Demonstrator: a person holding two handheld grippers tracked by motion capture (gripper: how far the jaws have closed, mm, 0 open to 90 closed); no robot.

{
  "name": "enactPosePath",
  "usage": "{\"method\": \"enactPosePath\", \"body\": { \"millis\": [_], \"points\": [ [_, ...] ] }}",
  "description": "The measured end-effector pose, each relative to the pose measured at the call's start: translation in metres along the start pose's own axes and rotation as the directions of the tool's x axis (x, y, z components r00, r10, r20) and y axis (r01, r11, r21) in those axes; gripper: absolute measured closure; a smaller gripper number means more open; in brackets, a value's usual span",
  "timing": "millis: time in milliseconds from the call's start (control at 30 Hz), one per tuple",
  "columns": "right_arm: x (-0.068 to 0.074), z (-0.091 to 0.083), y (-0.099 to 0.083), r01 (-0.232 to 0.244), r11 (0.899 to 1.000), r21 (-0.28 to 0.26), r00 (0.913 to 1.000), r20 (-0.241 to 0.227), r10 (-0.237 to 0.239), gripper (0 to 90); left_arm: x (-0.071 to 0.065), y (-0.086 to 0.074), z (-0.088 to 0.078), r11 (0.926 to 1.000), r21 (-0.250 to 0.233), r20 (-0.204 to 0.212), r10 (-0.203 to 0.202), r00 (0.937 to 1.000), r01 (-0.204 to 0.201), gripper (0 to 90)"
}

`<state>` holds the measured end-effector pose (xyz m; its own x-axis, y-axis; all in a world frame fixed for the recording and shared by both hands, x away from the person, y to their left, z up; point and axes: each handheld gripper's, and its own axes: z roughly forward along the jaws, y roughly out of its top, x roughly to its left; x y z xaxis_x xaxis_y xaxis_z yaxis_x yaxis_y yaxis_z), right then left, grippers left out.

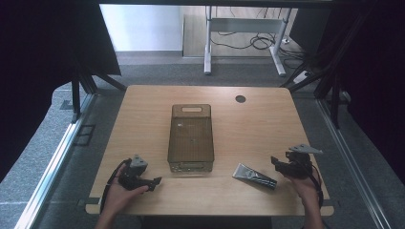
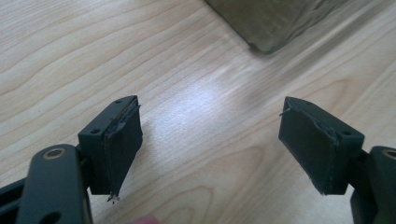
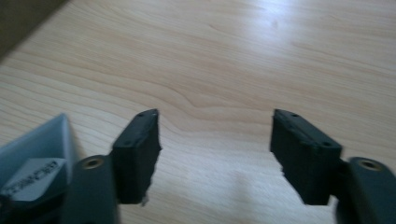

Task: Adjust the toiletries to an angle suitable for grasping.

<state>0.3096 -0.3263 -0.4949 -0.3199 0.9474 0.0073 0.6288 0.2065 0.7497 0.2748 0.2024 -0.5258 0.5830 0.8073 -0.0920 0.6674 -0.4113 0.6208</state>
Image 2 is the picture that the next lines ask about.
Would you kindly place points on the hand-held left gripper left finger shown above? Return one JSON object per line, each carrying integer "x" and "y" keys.
{"x": 112, "y": 149}

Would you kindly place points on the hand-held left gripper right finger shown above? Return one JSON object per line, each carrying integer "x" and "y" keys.
{"x": 317, "y": 146}

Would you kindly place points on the olive grey flat box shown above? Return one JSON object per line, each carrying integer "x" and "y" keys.
{"x": 274, "y": 21}

